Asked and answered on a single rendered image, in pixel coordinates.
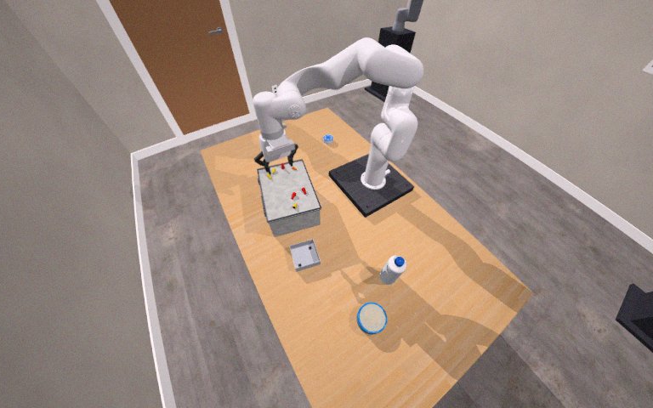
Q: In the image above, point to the white bottle with blue cap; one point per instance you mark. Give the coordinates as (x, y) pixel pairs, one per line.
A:
(392, 270)

